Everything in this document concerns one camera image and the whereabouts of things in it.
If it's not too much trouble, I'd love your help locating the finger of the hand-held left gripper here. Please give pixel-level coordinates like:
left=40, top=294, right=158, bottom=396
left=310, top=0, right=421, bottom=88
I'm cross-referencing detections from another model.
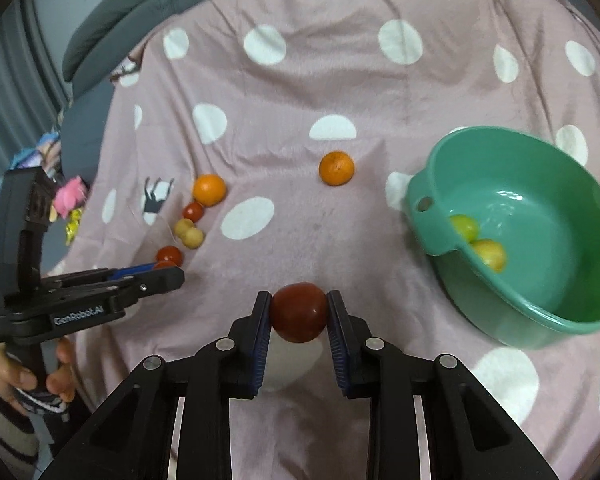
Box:
left=44, top=262, right=158, bottom=289
left=54, top=266, right=186, bottom=312

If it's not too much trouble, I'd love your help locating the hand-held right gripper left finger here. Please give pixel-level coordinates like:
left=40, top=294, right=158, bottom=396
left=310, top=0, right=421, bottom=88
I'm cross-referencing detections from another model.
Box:
left=40, top=290, right=273, bottom=480

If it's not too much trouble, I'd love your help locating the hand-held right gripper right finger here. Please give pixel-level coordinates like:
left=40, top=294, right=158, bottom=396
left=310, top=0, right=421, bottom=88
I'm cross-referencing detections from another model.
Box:
left=326, top=290, right=561, bottom=480

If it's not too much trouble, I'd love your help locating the large red tomato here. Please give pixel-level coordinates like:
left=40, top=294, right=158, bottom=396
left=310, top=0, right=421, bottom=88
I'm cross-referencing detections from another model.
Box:
left=271, top=282, right=328, bottom=344

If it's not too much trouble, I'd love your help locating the orange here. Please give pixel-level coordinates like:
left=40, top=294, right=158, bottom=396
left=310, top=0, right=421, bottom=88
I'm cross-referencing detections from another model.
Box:
left=319, top=151, right=355, bottom=187
left=192, top=174, right=228, bottom=207

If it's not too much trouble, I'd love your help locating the yellow-green fruit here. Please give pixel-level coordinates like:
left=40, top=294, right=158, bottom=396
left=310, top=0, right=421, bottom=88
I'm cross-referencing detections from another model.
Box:
left=469, top=239, right=508, bottom=273
left=448, top=214, right=480, bottom=242

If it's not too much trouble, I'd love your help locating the green plastic basin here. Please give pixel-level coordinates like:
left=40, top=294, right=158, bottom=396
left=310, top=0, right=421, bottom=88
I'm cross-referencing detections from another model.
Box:
left=405, top=126, right=600, bottom=351

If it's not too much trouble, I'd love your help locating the person's left forearm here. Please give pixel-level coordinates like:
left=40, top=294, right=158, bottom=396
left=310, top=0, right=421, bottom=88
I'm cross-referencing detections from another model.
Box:
left=0, top=385, right=43, bottom=468

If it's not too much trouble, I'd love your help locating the person's left hand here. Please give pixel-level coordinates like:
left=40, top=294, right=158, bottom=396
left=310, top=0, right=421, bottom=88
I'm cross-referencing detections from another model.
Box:
left=0, top=337, right=78, bottom=415

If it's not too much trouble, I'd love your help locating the yellow shiny toy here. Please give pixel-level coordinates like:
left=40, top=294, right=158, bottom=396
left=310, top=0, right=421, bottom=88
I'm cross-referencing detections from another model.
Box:
left=64, top=209, right=84, bottom=245

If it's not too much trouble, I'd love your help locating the pink plush toy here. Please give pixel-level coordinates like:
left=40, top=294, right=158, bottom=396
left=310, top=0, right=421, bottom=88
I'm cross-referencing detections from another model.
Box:
left=52, top=176, right=89, bottom=220

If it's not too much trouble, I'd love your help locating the colourful plush toy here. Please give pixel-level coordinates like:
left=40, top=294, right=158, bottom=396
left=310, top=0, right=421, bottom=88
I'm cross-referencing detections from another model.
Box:
left=9, top=131, right=63, bottom=173

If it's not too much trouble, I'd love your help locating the grey curtain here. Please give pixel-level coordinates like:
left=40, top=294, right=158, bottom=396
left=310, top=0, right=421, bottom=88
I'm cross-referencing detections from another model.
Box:
left=0, top=0, right=72, bottom=181

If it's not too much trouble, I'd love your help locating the grey sofa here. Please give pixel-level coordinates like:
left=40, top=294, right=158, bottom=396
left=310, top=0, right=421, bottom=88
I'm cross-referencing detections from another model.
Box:
left=60, top=0, right=286, bottom=186

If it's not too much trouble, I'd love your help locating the pink polka-dot blanket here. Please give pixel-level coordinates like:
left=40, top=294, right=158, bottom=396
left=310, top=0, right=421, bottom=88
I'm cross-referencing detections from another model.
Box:
left=67, top=0, right=600, bottom=480

